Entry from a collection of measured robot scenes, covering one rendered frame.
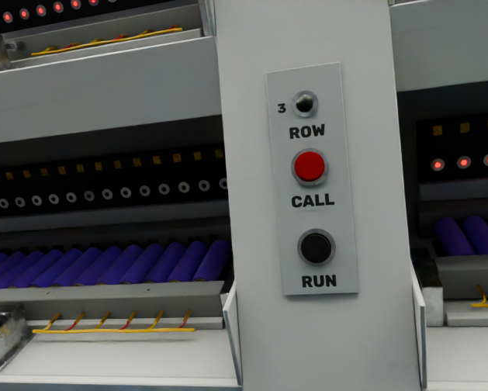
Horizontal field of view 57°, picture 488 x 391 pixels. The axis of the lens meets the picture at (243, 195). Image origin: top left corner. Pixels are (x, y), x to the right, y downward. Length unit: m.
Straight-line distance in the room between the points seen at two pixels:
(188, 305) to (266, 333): 0.08
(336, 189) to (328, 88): 0.05
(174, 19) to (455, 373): 0.29
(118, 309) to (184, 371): 0.08
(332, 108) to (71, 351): 0.23
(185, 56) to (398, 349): 0.20
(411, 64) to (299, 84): 0.06
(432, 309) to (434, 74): 0.14
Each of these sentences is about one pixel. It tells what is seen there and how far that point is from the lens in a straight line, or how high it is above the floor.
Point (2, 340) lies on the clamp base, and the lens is 0.36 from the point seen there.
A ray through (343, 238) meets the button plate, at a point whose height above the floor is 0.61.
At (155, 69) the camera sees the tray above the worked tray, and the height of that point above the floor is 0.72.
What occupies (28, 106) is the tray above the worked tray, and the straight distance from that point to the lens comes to 0.33.
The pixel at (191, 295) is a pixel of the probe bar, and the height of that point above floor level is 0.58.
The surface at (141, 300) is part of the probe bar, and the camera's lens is 0.33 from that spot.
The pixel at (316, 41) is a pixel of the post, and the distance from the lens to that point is 0.26.
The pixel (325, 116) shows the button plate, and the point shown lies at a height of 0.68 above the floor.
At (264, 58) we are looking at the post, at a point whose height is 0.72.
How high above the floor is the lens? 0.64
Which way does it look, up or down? 1 degrees up
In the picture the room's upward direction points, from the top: 4 degrees counter-clockwise
